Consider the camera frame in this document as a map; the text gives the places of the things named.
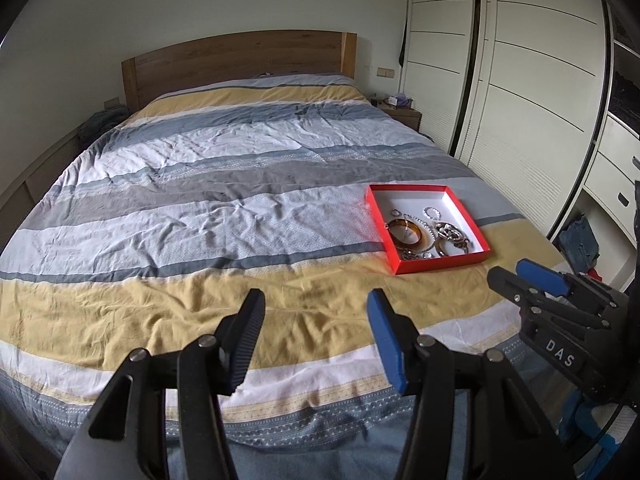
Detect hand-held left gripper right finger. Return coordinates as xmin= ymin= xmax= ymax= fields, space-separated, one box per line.
xmin=366 ymin=288 xmax=576 ymax=480

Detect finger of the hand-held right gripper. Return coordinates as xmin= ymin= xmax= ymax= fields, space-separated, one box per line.
xmin=487 ymin=266 xmax=601 ymax=330
xmin=516 ymin=258 xmax=628 ymax=313

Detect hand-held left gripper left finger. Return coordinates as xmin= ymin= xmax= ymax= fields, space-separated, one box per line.
xmin=54 ymin=288 xmax=267 ymax=480

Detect brown beaded bracelet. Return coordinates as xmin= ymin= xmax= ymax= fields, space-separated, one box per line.
xmin=434 ymin=222 xmax=471 ymax=247

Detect dark brown bangle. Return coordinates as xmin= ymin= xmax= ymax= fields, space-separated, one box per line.
xmin=434 ymin=234 xmax=473 ymax=257

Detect amber bangle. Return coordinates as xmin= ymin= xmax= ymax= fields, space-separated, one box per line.
xmin=387 ymin=219 xmax=430 ymax=251

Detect red jewelry box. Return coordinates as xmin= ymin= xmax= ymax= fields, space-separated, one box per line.
xmin=365 ymin=184 xmax=491 ymax=276

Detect person's right hand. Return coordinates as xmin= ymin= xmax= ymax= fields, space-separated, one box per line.
xmin=562 ymin=392 xmax=622 ymax=456

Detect blue jeans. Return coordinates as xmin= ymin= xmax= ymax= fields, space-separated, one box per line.
xmin=557 ymin=215 xmax=601 ymax=271

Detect white drawer unit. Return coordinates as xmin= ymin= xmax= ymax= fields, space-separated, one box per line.
xmin=582 ymin=110 xmax=640 ymax=261

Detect striped bed blanket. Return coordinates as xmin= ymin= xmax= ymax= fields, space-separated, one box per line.
xmin=0 ymin=74 xmax=568 ymax=480

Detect white sliding wardrobe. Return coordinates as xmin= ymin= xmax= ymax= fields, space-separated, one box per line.
xmin=400 ymin=0 xmax=613 ymax=241

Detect wooden nightstand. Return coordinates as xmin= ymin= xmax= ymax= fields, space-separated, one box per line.
xmin=372 ymin=100 xmax=423 ymax=133

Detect dark cloth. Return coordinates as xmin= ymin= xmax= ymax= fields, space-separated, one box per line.
xmin=77 ymin=107 xmax=128 ymax=142

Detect wooden bedside ledge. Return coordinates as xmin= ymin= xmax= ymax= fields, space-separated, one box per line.
xmin=0 ymin=130 xmax=86 ymax=246

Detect wooden headboard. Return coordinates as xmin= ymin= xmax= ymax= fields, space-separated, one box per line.
xmin=121 ymin=31 xmax=358 ymax=113

